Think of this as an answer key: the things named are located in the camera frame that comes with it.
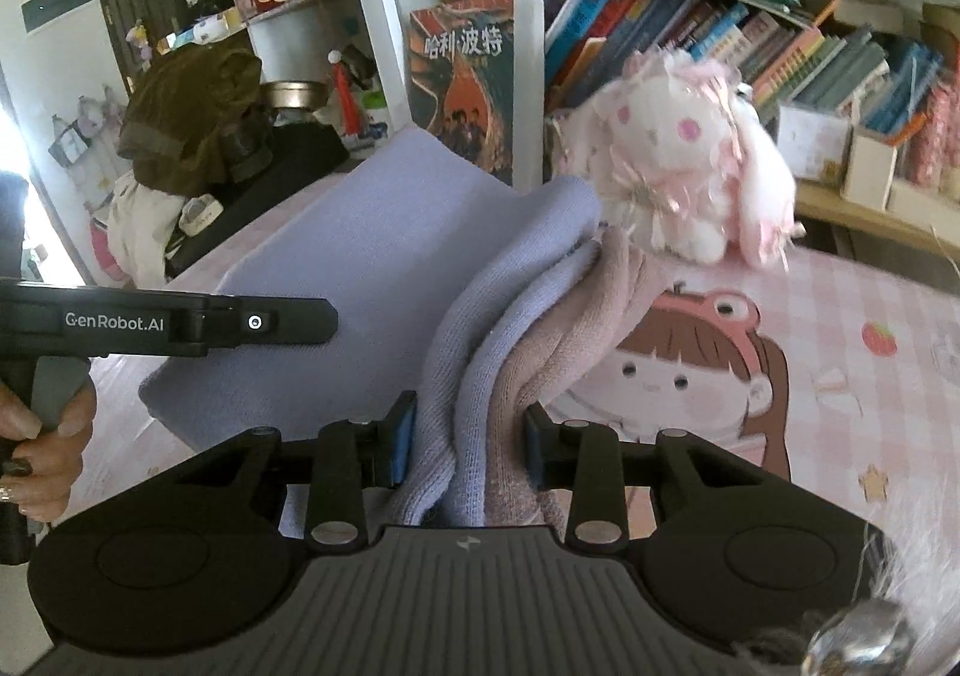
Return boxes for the dark illustrated hardcover book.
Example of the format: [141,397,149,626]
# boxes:
[409,0,545,189]

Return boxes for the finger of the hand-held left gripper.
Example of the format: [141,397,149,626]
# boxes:
[201,297,338,353]

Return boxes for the pink patterned packages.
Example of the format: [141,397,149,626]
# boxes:
[904,83,960,197]

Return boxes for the purple and mauve knit sweater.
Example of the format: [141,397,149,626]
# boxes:
[139,127,676,527]

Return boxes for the white box with label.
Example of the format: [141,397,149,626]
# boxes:
[776,101,852,182]

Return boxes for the white cloth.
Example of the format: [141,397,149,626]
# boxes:
[105,184,181,287]

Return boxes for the white and pink plush toy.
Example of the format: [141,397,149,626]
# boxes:
[559,46,800,268]

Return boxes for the metal bowl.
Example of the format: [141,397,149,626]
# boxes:
[259,79,327,114]

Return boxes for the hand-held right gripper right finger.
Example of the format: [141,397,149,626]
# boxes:
[523,404,751,551]

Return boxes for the dark round container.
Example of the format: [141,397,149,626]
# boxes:
[225,121,275,182]

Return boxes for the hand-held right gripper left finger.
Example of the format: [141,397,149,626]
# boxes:
[180,389,417,548]

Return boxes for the person's left hand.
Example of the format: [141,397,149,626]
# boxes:
[0,376,98,523]

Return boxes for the olive green cloth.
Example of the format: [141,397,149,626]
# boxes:
[118,41,263,193]

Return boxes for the row of upright books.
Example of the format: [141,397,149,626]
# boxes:
[540,0,946,129]

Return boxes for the red tassel ornament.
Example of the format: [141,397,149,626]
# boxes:
[328,49,361,137]

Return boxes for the white wristwatch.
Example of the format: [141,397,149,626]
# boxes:
[178,194,222,231]

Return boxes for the tall white open box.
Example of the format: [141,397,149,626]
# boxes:
[840,128,901,212]

